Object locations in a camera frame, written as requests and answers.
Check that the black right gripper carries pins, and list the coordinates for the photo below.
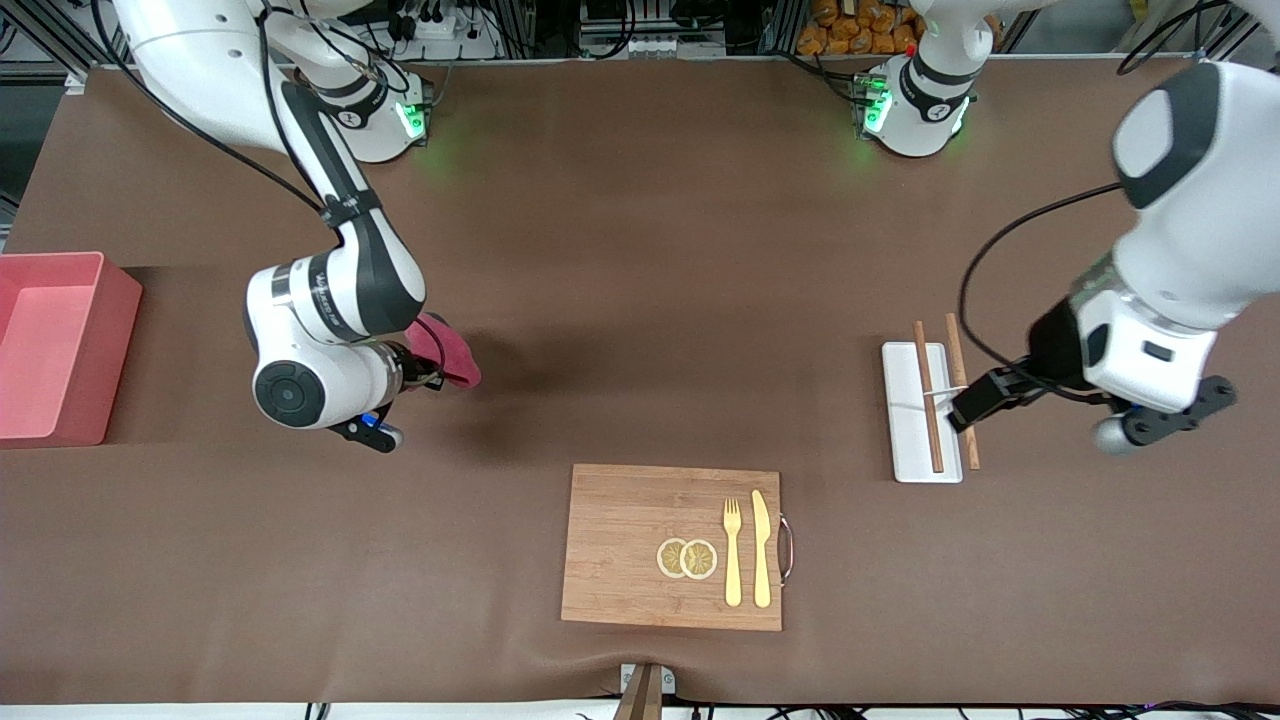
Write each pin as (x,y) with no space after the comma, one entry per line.
(417,366)

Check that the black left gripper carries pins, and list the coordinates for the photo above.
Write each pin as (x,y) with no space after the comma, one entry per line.
(1051,349)

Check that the pink and grey cloth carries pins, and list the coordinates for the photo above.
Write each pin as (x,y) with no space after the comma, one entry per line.
(455,360)

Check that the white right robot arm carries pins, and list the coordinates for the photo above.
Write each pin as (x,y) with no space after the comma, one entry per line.
(340,290)

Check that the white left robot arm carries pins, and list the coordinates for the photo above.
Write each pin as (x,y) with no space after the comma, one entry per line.
(1200,230)

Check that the thin white band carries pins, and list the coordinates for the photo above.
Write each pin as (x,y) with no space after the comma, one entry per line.
(950,391)

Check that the brown wooden stick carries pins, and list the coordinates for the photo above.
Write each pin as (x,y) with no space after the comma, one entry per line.
(958,350)
(933,430)

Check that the white rectangular tray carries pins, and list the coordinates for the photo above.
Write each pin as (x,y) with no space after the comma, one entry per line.
(905,440)

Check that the yellow plastic knife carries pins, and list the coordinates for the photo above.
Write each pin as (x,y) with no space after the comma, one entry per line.
(762,560)

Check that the brown table mat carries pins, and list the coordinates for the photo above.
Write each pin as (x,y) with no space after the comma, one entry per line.
(700,300)

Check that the yellow lemon slice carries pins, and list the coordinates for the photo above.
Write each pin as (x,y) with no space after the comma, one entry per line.
(668,558)
(702,560)

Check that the yellow plastic fork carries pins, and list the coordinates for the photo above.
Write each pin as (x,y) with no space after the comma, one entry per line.
(733,570)

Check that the pink plastic bin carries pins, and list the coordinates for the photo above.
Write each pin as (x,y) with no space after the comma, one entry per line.
(100,350)

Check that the white power strip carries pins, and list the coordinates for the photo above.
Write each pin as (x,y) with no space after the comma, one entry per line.
(450,35)
(660,45)

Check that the bag of orange fruits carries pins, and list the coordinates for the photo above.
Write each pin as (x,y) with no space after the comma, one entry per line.
(850,30)

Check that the metal bracket with wooden post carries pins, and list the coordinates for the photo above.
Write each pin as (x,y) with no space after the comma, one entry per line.
(645,695)

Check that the aluminium frame profile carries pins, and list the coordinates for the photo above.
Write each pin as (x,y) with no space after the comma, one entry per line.
(75,78)

